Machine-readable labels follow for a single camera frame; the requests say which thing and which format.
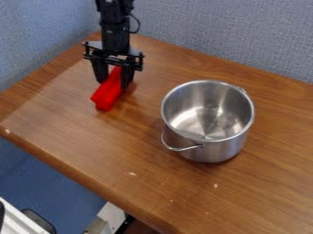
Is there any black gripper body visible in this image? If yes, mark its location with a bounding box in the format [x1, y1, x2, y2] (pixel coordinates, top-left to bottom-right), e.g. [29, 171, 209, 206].
[81, 41, 144, 71]

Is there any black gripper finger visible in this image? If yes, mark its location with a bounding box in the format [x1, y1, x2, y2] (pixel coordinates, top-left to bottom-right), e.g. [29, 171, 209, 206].
[92, 58, 108, 83]
[120, 64, 135, 89]

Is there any red rectangular block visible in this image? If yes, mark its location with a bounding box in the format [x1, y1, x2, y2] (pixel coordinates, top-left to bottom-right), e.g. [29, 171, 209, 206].
[91, 67, 123, 112]

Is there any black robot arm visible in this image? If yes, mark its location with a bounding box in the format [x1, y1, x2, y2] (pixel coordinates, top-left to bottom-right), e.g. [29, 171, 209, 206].
[83, 0, 144, 89]

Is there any stainless steel pot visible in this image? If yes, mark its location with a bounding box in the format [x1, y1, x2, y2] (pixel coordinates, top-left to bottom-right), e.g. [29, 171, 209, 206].
[160, 80, 255, 163]

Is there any white table leg base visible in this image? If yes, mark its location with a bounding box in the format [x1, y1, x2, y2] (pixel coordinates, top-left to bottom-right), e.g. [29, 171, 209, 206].
[83, 202, 126, 234]

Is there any white furniture piece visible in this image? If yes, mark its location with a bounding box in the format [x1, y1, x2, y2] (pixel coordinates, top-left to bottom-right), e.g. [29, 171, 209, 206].
[0, 197, 49, 234]

